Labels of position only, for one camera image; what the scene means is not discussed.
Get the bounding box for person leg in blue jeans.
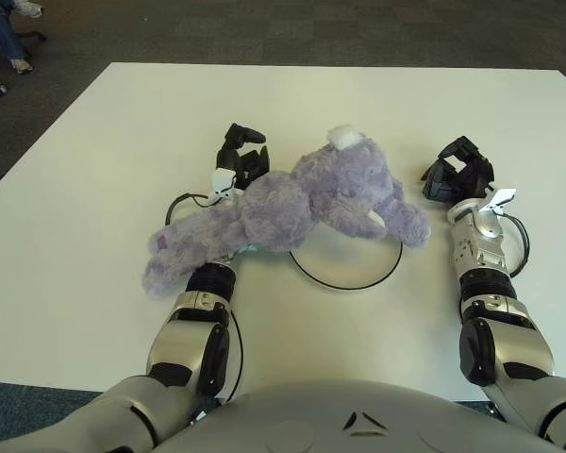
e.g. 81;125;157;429
0;0;27;62

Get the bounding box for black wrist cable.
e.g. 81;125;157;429
163;191;213;226
507;214;530;277

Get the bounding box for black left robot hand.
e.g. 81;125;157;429
215;123;270;190

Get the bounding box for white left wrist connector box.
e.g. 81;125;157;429
208;168;237;205

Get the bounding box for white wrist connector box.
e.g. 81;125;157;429
480;187;519;213
208;168;237;205

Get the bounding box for grey robot torso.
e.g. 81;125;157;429
155;379;562;453

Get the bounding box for black office chair base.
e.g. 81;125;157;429
0;27;46;67

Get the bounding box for white plate with black rim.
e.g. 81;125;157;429
288;224;404;292

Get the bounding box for purple plush doll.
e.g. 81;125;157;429
141;125;431;302

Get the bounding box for white right wrist connector box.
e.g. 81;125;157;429
480;187;519;213

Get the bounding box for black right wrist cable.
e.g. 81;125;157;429
507;214;530;277

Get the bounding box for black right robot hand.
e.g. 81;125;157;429
420;135;495;205

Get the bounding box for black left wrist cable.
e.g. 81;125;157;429
163;191;213;226

